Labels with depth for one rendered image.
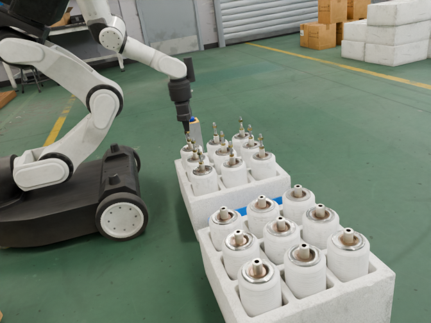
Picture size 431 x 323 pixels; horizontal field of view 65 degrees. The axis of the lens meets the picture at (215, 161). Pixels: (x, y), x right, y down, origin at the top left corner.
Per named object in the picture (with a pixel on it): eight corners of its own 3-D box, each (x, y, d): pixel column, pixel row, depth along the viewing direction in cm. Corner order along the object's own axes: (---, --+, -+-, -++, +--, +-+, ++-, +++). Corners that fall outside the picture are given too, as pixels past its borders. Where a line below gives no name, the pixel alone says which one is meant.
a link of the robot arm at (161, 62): (183, 81, 129) (149, 67, 123) (178, 77, 137) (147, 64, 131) (189, 65, 127) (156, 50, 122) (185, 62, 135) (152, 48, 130)
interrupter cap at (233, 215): (216, 229, 93) (215, 227, 93) (208, 215, 100) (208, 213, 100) (242, 221, 95) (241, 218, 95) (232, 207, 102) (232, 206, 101)
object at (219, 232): (222, 280, 100) (213, 231, 92) (213, 259, 108) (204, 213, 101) (252, 270, 102) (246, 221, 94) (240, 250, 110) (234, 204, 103)
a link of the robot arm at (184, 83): (170, 93, 130) (165, 63, 125) (166, 88, 140) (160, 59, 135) (199, 87, 133) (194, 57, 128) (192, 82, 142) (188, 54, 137)
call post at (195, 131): (195, 183, 170) (184, 125, 156) (193, 177, 176) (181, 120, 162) (209, 180, 171) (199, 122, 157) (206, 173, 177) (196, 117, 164)
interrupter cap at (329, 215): (315, 227, 88) (315, 225, 88) (300, 212, 95) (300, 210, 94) (340, 219, 90) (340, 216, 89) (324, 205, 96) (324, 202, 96)
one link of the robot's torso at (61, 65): (112, 128, 136) (-12, 62, 117) (113, 116, 152) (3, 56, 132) (131, 96, 133) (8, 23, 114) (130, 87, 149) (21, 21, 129)
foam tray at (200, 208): (197, 241, 128) (189, 202, 121) (181, 193, 163) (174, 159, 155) (292, 215, 135) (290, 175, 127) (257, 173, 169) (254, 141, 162)
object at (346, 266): (341, 314, 84) (343, 259, 76) (319, 287, 93) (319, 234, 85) (374, 302, 86) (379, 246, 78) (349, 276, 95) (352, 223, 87)
